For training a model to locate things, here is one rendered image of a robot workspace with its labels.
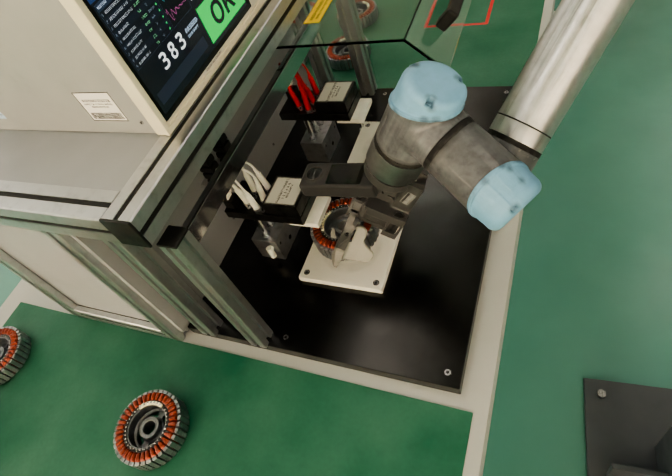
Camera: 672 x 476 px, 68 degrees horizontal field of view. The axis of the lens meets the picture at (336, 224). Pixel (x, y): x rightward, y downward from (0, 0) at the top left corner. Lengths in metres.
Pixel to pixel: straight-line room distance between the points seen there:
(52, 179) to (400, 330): 0.52
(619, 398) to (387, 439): 0.92
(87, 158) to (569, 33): 0.61
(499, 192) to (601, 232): 1.30
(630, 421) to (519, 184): 1.07
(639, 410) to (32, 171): 1.43
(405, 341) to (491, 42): 0.77
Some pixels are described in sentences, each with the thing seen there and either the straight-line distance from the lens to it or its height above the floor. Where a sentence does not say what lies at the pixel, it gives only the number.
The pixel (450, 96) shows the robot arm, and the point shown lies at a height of 1.12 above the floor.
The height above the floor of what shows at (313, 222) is 0.88.
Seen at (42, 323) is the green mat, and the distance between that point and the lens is 1.17.
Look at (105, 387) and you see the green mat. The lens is 0.98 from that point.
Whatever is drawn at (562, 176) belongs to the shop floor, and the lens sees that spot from 1.97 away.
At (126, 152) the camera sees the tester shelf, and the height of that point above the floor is 1.11.
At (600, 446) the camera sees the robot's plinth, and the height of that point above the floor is 0.02.
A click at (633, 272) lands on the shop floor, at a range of 1.75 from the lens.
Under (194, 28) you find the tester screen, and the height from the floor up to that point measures 1.18.
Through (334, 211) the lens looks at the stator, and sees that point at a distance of 0.83.
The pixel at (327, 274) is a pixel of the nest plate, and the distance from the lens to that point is 0.84.
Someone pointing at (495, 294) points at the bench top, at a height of 0.75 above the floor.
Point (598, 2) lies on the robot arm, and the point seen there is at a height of 1.10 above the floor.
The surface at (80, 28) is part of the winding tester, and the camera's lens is 0.61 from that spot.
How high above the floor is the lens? 1.45
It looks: 48 degrees down
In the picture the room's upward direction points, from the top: 24 degrees counter-clockwise
